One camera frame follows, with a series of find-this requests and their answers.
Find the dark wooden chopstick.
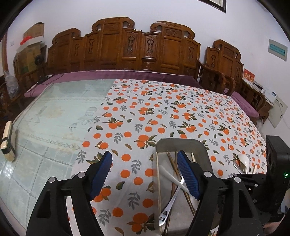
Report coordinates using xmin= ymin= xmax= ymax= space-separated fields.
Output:
xmin=167 ymin=151 xmax=196 ymax=216
xmin=164 ymin=151 xmax=177 ymax=235

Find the white plastic soup spoon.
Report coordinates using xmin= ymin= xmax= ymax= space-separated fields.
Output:
xmin=237 ymin=153 xmax=249 ymax=174

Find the rectangular metal tray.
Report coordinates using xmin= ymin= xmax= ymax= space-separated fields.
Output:
xmin=152 ymin=138 xmax=220 ymax=235

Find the orange print tablecloth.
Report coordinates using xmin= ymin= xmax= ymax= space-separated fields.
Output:
xmin=73 ymin=79 xmax=267 ymax=235

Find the purple armchair cushion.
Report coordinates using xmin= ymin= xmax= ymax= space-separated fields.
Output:
xmin=231 ymin=91 xmax=259 ymax=118

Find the wooden side table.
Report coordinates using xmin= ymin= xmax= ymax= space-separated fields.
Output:
xmin=240 ymin=80 xmax=273 ymax=116

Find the carved wooden armchair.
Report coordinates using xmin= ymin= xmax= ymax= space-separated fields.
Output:
xmin=206 ymin=39 xmax=261 ymax=124

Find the white router box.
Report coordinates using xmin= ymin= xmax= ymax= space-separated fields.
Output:
xmin=264 ymin=90 xmax=277 ymax=103

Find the red gift box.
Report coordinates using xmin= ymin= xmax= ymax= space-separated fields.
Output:
xmin=243 ymin=68 xmax=255 ymax=82

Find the small black desk fan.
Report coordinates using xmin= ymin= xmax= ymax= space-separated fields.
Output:
xmin=34 ymin=54 xmax=45 ymax=67

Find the carved wooden sofa bench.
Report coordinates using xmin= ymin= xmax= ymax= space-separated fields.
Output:
xmin=47 ymin=17 xmax=226 ymax=93

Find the large cardboard box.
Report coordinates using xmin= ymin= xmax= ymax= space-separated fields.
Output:
xmin=13 ymin=43 xmax=47 ymax=78

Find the cardboard box top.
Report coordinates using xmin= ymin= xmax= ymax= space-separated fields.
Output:
xmin=23 ymin=22 xmax=45 ymax=38

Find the framed peacock flower painting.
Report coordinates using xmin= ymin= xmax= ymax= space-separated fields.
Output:
xmin=199 ymin=0 xmax=227 ymax=13

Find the white wall distribution box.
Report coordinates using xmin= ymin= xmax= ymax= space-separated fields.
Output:
xmin=268 ymin=95 xmax=288 ymax=128

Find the grey wall electrical panel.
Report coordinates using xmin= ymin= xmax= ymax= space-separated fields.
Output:
xmin=268 ymin=39 xmax=287 ymax=62

